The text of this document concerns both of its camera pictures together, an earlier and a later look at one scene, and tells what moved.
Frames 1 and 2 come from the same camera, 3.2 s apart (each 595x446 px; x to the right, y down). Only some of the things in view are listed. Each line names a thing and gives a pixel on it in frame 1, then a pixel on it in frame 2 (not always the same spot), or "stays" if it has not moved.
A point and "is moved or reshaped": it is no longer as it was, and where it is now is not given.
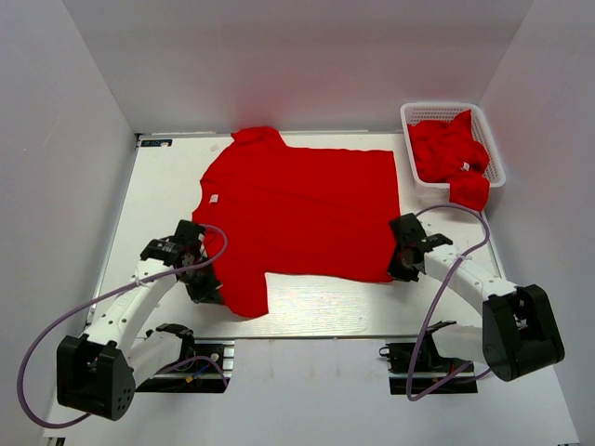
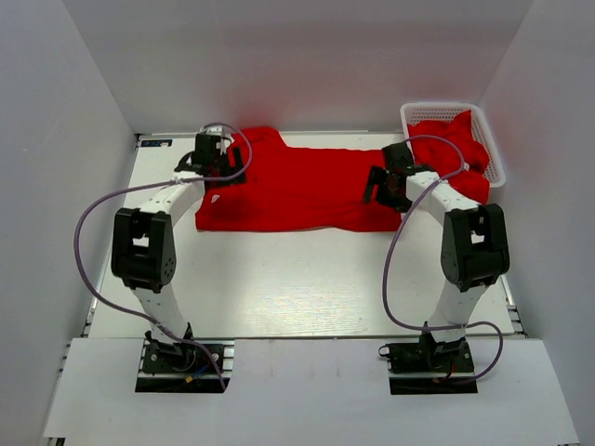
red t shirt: x=312 y=213 is moved or reshaped
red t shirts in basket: x=446 y=151 stays
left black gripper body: x=203 y=282 to x=222 y=165
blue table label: x=156 y=143 stays
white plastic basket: x=482 y=134 stays
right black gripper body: x=399 y=268 to x=393 y=199
